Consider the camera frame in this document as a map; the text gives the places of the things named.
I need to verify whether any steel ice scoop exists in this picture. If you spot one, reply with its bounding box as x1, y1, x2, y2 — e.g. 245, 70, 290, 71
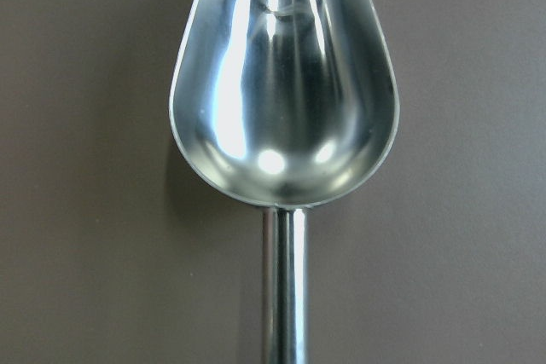
169, 0, 400, 363

